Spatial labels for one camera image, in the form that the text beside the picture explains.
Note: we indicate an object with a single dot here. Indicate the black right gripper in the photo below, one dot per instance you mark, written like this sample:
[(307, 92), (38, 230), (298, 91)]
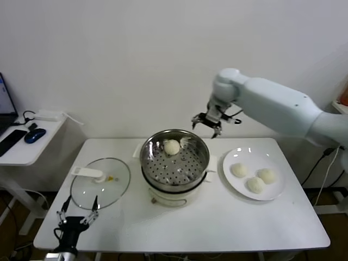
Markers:
[(212, 121)]

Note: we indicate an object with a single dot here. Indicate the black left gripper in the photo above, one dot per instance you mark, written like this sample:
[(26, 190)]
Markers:
[(72, 225)]

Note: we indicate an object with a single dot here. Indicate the white steamed baozi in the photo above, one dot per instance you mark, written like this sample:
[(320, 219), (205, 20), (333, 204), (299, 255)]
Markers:
[(255, 185), (239, 170), (171, 147), (267, 176)]

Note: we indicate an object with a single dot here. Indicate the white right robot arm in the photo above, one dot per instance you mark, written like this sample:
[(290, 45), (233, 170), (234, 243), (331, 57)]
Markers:
[(272, 100)]

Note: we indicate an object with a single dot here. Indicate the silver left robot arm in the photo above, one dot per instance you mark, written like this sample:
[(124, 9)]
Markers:
[(61, 257)]

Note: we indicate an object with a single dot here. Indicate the stainless steel steamer basket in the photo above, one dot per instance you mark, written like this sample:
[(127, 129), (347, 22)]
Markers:
[(174, 166)]

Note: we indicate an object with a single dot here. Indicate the white round plate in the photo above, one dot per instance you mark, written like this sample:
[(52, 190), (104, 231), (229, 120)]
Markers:
[(236, 156)]

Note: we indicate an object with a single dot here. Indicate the white side table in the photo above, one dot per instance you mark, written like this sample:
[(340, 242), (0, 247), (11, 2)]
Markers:
[(27, 155)]

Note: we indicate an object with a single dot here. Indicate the white electric cooking pot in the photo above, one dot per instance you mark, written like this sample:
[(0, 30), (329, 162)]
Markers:
[(168, 199)]

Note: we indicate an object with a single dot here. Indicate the blue computer mouse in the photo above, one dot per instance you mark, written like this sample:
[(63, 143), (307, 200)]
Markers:
[(34, 136)]

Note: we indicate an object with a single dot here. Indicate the small black dongle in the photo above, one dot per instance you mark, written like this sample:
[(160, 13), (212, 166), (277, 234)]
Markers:
[(32, 126)]

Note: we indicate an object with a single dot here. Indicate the black keyboard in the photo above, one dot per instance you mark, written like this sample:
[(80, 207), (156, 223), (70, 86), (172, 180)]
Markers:
[(11, 141)]

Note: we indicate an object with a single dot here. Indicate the black laptop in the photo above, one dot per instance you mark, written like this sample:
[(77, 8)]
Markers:
[(5, 100)]

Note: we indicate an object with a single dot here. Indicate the white shelf board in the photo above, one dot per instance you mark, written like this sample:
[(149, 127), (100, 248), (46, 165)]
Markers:
[(342, 108)]

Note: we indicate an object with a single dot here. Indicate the orange object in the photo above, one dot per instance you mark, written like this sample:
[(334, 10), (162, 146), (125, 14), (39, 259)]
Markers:
[(344, 96)]

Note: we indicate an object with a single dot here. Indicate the white desk foot bar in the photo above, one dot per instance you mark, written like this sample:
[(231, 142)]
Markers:
[(330, 209)]

